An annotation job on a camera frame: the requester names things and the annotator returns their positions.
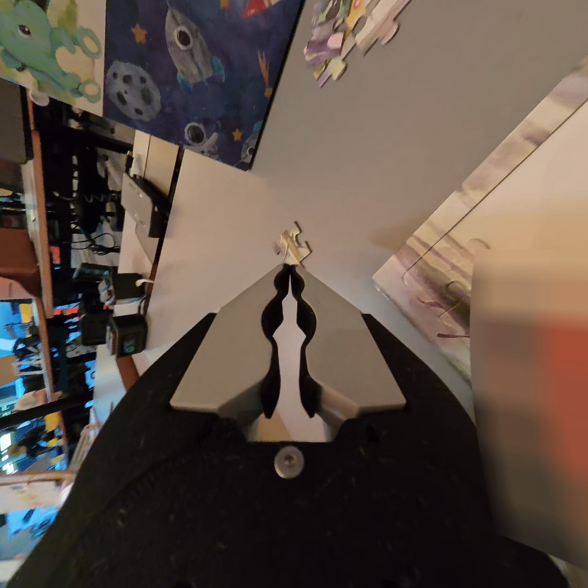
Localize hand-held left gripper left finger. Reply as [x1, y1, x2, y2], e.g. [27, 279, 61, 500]
[169, 263, 292, 421]

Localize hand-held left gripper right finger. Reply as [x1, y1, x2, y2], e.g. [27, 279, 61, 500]
[292, 264, 408, 430]

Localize pale grey jigsaw piece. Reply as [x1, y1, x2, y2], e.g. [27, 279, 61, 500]
[272, 222, 314, 268]

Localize partly assembled jigsaw puzzle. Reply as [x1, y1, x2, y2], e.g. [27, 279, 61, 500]
[372, 57, 588, 391]

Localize black charger with display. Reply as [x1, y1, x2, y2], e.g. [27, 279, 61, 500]
[108, 313, 150, 359]

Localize black power adapter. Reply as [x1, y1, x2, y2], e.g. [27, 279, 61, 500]
[110, 273, 144, 305]

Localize black battery box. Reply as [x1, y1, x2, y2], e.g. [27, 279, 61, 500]
[73, 262, 113, 295]

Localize illustrated puzzle reference board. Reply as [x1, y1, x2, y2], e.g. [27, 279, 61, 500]
[0, 0, 306, 172]

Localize purple green jigsaw piece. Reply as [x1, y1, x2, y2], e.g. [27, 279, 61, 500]
[303, 28, 356, 88]

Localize striped grey yellow jigsaw pieces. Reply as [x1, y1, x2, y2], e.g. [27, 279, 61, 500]
[312, 0, 400, 52]

